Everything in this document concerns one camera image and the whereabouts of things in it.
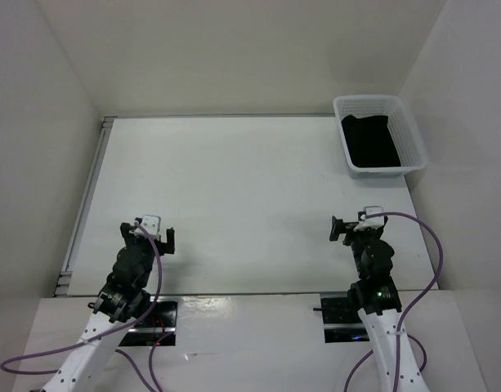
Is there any black skirt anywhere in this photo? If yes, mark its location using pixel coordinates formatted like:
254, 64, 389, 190
341, 115, 401, 168

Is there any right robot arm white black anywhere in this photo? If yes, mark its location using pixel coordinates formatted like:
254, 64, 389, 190
329, 216, 429, 391

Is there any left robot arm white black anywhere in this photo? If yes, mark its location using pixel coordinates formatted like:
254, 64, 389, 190
42, 215, 176, 391

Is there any white plastic perforated basket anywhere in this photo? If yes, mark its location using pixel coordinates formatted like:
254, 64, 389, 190
333, 95, 427, 178

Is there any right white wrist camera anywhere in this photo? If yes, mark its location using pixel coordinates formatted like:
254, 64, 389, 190
353, 206, 386, 231

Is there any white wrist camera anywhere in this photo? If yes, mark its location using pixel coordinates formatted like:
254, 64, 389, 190
132, 215, 161, 240
353, 206, 386, 231

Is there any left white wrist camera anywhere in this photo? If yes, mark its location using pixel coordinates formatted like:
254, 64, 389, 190
132, 215, 161, 240

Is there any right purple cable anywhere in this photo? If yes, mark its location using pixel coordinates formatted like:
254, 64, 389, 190
344, 211, 445, 392

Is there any purple cable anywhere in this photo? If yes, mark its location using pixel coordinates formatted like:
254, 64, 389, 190
344, 211, 445, 392
0, 222, 177, 392

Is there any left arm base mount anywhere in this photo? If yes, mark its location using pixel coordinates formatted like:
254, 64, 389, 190
119, 299, 178, 347

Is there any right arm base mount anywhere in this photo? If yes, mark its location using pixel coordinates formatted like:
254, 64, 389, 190
313, 294, 369, 344

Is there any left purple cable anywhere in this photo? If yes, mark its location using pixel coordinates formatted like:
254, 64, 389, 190
0, 222, 177, 392

